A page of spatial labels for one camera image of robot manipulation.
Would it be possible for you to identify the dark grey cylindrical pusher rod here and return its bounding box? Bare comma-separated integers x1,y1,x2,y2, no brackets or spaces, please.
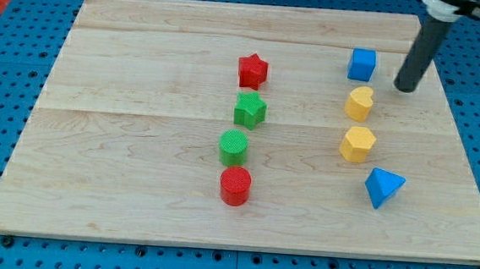
394,14,453,93

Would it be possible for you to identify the white and black rod mount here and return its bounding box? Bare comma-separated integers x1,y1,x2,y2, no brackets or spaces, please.
422,0,480,23

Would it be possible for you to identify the red star block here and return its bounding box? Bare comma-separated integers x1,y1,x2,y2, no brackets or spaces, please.
238,53,269,91

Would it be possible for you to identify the green star block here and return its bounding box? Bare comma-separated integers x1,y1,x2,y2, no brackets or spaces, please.
233,91,267,130

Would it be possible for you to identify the blue cube block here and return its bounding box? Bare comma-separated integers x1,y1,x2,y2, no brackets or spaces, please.
346,47,377,81

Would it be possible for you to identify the yellow heart block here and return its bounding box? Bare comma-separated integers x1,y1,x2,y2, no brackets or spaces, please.
344,86,374,122

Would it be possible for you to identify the yellow hexagon block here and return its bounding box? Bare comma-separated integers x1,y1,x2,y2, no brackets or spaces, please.
339,126,377,163

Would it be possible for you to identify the blue triangle block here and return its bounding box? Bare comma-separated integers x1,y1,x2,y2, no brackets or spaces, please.
364,167,406,210

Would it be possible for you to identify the green cylinder block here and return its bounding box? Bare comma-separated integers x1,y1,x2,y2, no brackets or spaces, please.
219,129,248,167

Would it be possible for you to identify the red cylinder block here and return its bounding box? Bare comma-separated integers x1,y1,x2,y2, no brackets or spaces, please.
220,166,252,206

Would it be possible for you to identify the wooden board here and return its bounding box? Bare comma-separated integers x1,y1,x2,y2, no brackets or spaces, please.
0,0,480,265

